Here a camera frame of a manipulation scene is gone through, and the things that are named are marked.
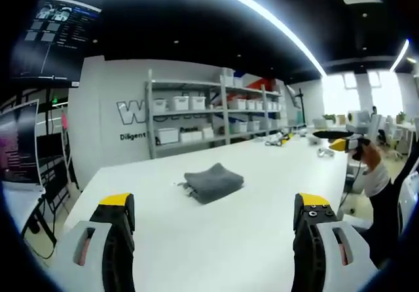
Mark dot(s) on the grey metal shelving unit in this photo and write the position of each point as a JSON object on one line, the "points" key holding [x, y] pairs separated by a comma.
{"points": [[222, 115]]}

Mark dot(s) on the grey towel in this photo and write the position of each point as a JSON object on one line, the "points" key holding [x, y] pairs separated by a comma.
{"points": [[212, 182]]}

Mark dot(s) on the clutter of tools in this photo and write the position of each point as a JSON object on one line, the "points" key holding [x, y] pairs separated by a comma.
{"points": [[278, 138]]}

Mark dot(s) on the pink cloth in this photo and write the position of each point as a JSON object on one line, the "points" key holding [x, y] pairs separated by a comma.
{"points": [[65, 121]]}

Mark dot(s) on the person's right hand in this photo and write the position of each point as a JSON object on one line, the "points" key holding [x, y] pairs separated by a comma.
{"points": [[371, 156]]}

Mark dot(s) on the ceiling light strip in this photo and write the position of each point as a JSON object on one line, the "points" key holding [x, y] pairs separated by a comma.
{"points": [[262, 17]]}

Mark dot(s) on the wall-mounted dark screen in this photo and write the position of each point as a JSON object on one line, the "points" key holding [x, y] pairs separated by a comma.
{"points": [[52, 40]]}

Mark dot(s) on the computer monitor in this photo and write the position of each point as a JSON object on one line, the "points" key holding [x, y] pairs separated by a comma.
{"points": [[19, 144]]}

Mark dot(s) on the group of white storage boxes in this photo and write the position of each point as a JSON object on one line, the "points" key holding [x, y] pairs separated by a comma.
{"points": [[183, 103]]}

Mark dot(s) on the black desk frame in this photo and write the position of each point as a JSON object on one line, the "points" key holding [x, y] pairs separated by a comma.
{"points": [[39, 226]]}

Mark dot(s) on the small white device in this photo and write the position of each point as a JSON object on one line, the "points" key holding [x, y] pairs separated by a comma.
{"points": [[324, 153]]}

